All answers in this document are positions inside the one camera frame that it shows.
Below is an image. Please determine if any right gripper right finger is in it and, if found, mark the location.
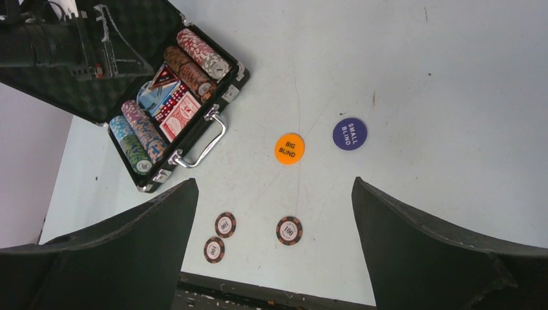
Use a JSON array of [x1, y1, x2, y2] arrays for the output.
[[352, 178, 547, 309]]

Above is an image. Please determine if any orange big blind button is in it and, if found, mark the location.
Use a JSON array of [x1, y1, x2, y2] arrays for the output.
[[275, 133, 305, 165]]

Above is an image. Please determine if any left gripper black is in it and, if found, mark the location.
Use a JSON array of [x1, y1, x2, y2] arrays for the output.
[[51, 1, 153, 81]]

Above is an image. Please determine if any blue playing card deck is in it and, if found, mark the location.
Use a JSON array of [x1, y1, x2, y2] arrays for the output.
[[136, 81, 180, 116]]

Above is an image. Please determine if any blue small blind button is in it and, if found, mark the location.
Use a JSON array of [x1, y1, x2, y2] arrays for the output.
[[332, 118, 368, 151]]

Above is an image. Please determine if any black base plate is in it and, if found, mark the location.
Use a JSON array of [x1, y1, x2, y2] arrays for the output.
[[171, 272, 376, 310]]

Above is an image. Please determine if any red white chip stack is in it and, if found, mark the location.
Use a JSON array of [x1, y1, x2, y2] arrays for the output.
[[176, 28, 231, 80]]

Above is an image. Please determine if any red dice row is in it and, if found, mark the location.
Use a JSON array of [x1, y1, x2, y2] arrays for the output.
[[153, 82, 188, 123]]

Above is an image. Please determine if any green chip stack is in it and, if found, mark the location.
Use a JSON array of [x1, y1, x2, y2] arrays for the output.
[[118, 135, 153, 175]]

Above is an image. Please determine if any brown 100 poker chip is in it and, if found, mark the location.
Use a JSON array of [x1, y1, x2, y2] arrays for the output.
[[215, 212, 237, 238], [204, 236, 226, 264], [276, 216, 304, 246]]

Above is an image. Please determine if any light blue chip stack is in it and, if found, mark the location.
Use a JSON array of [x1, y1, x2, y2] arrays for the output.
[[109, 115, 134, 142]]

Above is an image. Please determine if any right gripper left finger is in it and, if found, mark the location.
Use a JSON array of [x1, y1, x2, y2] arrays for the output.
[[1, 178, 199, 309]]

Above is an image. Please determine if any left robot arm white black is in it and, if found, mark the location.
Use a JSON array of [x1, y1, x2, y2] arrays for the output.
[[1, 1, 153, 81]]

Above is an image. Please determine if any brown chip stack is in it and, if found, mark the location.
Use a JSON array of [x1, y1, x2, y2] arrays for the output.
[[163, 46, 216, 102]]

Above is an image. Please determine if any all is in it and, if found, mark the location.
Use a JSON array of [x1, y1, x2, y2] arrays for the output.
[[149, 63, 179, 89]]

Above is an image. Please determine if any black aluminium poker case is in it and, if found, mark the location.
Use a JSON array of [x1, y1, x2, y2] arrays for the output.
[[1, 1, 250, 192]]

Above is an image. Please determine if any purple blue chip stack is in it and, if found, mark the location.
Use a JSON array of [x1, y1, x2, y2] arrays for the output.
[[121, 100, 167, 163]]

